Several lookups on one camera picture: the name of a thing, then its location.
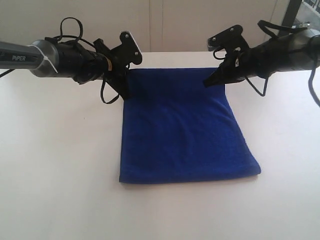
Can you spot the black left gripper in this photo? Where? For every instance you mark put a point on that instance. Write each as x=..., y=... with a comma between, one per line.
x=83, y=65

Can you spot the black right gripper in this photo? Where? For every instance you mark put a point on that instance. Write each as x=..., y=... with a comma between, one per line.
x=242, y=62

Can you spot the blue microfiber towel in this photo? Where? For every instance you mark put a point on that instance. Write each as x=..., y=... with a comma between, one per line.
x=175, y=130

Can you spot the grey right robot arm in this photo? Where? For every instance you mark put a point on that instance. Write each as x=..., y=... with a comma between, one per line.
x=298, y=51

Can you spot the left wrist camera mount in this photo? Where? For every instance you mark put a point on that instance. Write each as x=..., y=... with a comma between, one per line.
x=128, y=51

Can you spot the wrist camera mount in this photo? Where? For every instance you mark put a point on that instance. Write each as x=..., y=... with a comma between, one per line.
x=128, y=51
x=229, y=40

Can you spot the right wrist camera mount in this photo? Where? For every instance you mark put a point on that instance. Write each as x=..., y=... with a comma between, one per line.
x=229, y=40

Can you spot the black window frame post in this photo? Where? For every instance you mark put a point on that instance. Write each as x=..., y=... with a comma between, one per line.
x=291, y=13

